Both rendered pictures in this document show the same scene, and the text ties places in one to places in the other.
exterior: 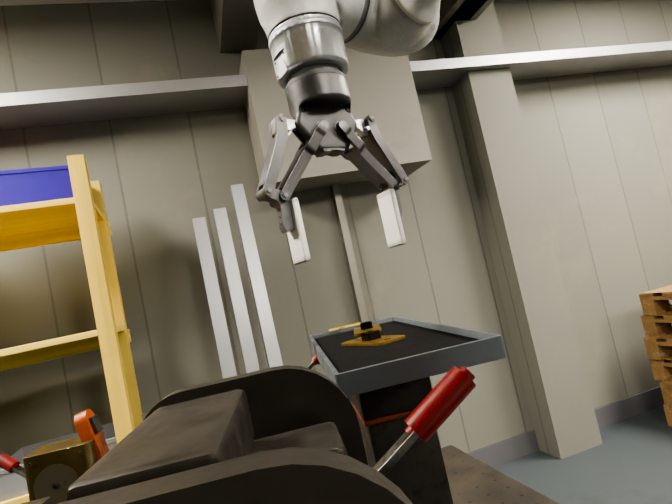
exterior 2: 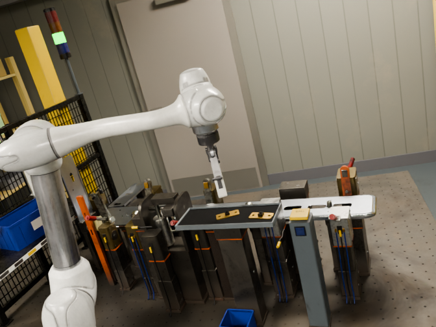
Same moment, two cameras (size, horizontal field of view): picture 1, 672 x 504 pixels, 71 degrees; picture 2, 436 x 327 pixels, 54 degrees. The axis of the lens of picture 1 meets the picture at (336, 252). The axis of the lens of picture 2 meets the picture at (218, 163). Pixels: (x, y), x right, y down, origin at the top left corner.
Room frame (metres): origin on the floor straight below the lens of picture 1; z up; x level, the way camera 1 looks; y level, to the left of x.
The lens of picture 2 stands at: (1.30, -1.20, 1.85)
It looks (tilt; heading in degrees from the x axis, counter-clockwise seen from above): 19 degrees down; 122
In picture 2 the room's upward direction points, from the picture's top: 14 degrees counter-clockwise
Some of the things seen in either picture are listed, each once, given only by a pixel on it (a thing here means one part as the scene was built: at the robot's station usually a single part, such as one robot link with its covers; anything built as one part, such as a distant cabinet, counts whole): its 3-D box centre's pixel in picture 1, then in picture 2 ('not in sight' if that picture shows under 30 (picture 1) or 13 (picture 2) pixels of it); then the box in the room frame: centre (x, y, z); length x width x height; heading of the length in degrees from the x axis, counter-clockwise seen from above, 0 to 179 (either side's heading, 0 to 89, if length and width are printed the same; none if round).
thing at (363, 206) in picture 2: not in sight; (217, 211); (0.30, 0.29, 1.00); 1.38 x 0.22 x 0.02; 7
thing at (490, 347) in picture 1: (376, 343); (228, 216); (0.56, -0.02, 1.16); 0.37 x 0.14 x 0.02; 7
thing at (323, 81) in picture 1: (322, 117); (209, 144); (0.56, -0.02, 1.43); 0.08 x 0.07 x 0.09; 122
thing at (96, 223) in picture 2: not in sight; (108, 250); (-0.24, 0.09, 0.88); 0.04 x 0.04 x 0.37; 7
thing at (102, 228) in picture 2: not in sight; (116, 258); (-0.15, 0.04, 0.87); 0.10 x 0.07 x 0.35; 97
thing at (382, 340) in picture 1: (370, 336); (227, 213); (0.55, -0.02, 1.17); 0.08 x 0.04 x 0.01; 32
